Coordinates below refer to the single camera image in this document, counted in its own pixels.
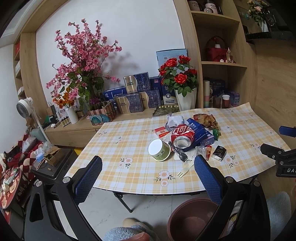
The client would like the red snack stick wrapper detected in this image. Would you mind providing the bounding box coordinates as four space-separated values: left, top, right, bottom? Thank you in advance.
206 145 212 161

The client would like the lower right blue gift box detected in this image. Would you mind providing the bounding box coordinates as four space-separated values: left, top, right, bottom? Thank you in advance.
139 90 161 109

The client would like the crushed red soda can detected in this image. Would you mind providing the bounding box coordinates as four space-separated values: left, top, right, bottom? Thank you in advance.
171 124 195 149

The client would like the light blue tall box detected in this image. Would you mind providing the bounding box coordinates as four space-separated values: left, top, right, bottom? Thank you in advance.
156 49 188 68

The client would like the stack of pastel cups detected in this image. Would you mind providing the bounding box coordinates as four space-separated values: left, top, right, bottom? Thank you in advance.
203 80 211 108

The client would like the red white cigarette pack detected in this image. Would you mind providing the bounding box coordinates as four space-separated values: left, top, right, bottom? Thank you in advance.
154 126 171 138

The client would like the brown gold wrapper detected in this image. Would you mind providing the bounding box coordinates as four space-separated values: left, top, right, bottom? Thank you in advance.
193 113 219 130

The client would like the white plastic wrapper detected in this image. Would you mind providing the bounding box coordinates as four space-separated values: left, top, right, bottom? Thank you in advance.
165 113 185 131

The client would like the blue cardboard box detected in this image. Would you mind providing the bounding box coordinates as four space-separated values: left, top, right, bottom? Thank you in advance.
184 118 215 152

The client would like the wooden shelf unit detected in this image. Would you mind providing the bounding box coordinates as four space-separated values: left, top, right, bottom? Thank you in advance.
174 1 257 108

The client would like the red rose bouquet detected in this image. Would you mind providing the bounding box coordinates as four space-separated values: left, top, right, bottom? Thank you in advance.
158 55 198 97

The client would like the green paper cup white lid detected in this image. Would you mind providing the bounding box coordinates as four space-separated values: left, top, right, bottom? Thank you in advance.
148 139 171 162

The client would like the red paper cup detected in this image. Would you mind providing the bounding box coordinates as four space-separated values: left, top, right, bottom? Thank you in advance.
222 94 230 108

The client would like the black folding table frame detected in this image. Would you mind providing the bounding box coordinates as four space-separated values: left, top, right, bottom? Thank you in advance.
112 191 133 213

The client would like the small black white carton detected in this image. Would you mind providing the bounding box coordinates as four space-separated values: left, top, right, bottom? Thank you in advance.
212 146 227 161

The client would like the black storage case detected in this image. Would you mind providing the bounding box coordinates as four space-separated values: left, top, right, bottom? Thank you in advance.
31 148 78 181

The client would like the black plastic spork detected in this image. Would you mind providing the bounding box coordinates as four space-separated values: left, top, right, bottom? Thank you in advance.
168 141 188 162

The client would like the cream plastic fork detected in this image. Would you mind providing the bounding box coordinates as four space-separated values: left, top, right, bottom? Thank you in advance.
177 163 194 178

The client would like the pink rose bouquet far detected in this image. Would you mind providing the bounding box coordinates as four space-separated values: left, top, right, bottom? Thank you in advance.
247 0 269 24

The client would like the maroon plastic trash bin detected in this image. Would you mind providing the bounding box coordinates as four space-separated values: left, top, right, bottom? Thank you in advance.
167 198 218 241

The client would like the ceramic jar on shelf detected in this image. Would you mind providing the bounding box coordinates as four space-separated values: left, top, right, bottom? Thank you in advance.
204 0 218 14

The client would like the pink cherry blossom arrangement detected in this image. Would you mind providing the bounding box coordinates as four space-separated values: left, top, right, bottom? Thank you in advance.
46 19 122 110

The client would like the lower left blue gift box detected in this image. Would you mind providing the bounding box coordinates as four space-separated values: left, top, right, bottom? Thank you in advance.
114 93 144 114

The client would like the white desk fan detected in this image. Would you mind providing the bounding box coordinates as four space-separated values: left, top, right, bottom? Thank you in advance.
16 97 50 142

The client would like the striped wicker basket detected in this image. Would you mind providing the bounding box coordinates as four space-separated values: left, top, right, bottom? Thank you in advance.
88 100 116 126

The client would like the low wooden cabinet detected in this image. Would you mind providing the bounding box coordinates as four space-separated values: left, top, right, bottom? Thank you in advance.
45 108 156 148

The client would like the white angular rose vase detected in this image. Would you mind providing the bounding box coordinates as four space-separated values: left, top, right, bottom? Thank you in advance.
175 88 197 111

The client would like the yellow plaid floral tablecloth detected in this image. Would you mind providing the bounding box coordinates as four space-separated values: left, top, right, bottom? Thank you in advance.
67 103 289 195

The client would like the white slim flower vase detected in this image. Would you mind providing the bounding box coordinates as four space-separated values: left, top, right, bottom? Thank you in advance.
67 106 78 124

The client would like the red basket on shelf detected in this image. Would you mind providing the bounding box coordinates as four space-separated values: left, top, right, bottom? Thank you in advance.
205 36 227 62

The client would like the upper blue gold gift box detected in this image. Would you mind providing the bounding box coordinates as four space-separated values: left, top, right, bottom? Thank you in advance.
123 72 151 94

